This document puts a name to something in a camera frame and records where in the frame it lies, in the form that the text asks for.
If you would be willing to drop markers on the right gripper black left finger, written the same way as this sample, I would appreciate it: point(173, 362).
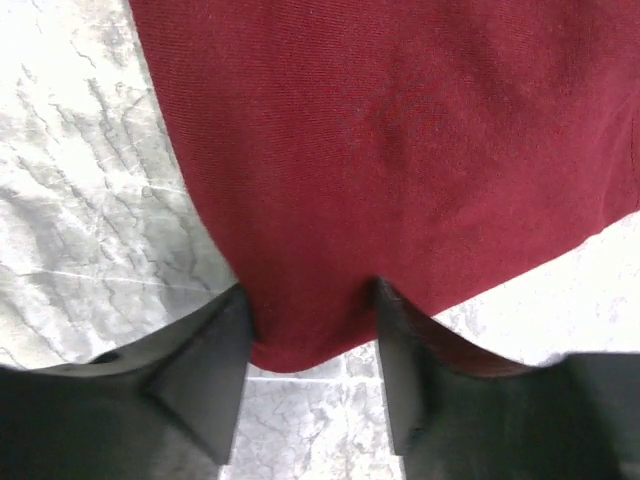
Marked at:
point(163, 407)

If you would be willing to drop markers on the dark red t shirt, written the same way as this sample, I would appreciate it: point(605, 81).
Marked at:
point(446, 146)

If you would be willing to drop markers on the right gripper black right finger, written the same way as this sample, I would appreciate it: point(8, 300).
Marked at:
point(576, 419)

